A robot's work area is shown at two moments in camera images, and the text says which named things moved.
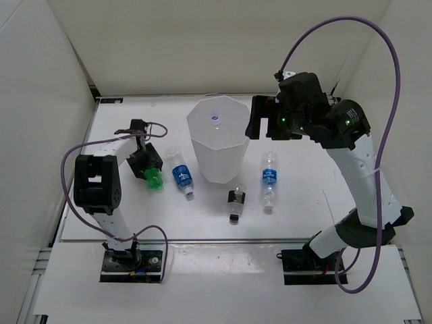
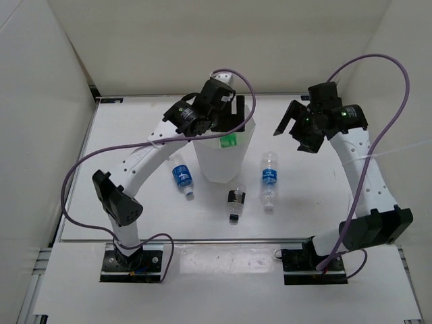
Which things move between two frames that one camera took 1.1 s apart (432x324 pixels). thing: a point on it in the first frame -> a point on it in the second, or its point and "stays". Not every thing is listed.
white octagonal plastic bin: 217,127 stays
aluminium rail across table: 196,241 stays
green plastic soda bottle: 154,178 -> 229,140
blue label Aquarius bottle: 269,181 stays
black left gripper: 154,160 -> 231,120
